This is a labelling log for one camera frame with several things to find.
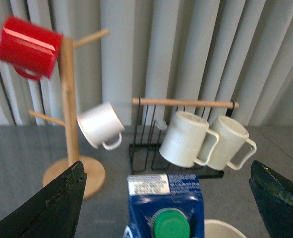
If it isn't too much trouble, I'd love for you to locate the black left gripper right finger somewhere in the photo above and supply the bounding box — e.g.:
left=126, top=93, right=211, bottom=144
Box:
left=249, top=160, right=293, bottom=238

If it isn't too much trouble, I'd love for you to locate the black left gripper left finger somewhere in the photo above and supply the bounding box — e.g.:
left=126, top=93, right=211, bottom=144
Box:
left=0, top=161, right=87, bottom=238

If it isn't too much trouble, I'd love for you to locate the white smiley face mug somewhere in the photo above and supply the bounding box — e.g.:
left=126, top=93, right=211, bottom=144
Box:
left=204, top=219, right=247, bottom=238

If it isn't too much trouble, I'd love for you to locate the blue white milk carton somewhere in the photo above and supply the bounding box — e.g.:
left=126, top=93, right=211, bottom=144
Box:
left=123, top=174, right=204, bottom=238

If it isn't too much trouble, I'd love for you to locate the wooden mug tree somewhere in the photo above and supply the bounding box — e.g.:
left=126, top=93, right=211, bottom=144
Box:
left=29, top=29, right=110, bottom=199

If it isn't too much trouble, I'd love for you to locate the ribbed white mug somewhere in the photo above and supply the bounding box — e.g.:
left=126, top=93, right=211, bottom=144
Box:
left=159, top=111, right=220, bottom=168
left=199, top=115, right=257, bottom=171

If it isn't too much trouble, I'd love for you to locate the small white enamel mug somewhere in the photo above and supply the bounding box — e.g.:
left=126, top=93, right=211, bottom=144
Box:
left=77, top=102, right=125, bottom=151

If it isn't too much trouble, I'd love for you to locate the red mug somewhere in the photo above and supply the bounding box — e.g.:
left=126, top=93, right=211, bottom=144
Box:
left=0, top=16, right=63, bottom=81

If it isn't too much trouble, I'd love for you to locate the black wire mug rack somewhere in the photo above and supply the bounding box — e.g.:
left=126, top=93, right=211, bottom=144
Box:
left=129, top=97, right=239, bottom=178

